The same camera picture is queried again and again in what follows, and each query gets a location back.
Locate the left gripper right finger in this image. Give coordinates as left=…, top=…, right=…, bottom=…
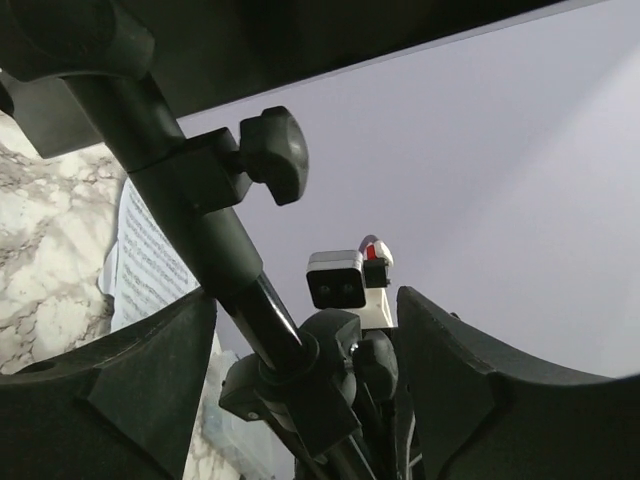
left=397, top=287, right=639, bottom=479

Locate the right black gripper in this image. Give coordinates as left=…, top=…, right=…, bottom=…
left=359, top=239, right=395, bottom=329

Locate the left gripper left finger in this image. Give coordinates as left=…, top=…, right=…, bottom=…
left=1, top=291, right=217, bottom=479

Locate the sheet music page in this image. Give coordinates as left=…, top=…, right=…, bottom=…
left=98, top=180, right=199, bottom=332

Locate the black perforated music stand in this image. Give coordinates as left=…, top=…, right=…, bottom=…
left=0, top=0, right=576, bottom=480

